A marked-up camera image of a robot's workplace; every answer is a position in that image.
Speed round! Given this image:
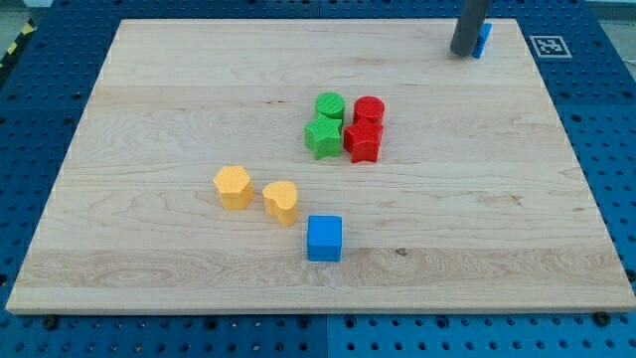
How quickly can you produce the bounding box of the blue block behind rod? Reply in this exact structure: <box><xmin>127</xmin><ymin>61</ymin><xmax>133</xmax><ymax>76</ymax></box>
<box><xmin>472</xmin><ymin>22</ymin><xmax>493</xmax><ymax>59</ymax></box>

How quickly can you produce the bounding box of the white fiducial marker tag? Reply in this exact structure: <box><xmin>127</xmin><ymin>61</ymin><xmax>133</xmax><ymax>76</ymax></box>
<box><xmin>530</xmin><ymin>35</ymin><xmax>571</xmax><ymax>59</ymax></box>

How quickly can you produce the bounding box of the blue cube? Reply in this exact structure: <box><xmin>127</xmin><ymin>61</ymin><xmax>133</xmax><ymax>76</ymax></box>
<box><xmin>306</xmin><ymin>215</ymin><xmax>343</xmax><ymax>262</ymax></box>

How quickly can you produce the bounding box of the green star block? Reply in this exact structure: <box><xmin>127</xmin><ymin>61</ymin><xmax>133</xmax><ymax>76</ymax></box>
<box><xmin>304</xmin><ymin>113</ymin><xmax>343</xmax><ymax>160</ymax></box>

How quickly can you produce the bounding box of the yellow heart block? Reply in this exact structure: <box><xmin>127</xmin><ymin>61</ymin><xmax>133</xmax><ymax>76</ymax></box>
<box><xmin>262</xmin><ymin>181</ymin><xmax>299</xmax><ymax>226</ymax></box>

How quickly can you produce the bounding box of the yellow hexagon block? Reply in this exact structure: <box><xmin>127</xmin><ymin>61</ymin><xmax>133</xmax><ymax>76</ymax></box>
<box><xmin>213</xmin><ymin>166</ymin><xmax>254</xmax><ymax>210</ymax></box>

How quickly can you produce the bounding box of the black yellow hazard tape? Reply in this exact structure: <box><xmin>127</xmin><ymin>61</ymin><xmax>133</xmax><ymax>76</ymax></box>
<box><xmin>1</xmin><ymin>18</ymin><xmax>37</xmax><ymax>71</ymax></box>

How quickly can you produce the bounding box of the red cylinder block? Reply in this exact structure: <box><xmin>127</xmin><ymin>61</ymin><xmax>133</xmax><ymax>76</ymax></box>
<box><xmin>353</xmin><ymin>95</ymin><xmax>386</xmax><ymax>124</ymax></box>

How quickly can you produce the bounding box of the red star block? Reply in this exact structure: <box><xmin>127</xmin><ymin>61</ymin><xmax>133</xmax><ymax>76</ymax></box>
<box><xmin>343</xmin><ymin>119</ymin><xmax>384</xmax><ymax>163</ymax></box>

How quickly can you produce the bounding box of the grey cylindrical pointer rod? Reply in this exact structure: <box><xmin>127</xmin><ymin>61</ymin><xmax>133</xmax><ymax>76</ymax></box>
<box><xmin>450</xmin><ymin>0</ymin><xmax>491</xmax><ymax>57</ymax></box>

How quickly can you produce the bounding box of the green cylinder block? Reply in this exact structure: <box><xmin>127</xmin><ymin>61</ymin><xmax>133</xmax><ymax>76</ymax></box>
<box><xmin>315</xmin><ymin>91</ymin><xmax>346</xmax><ymax>119</ymax></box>

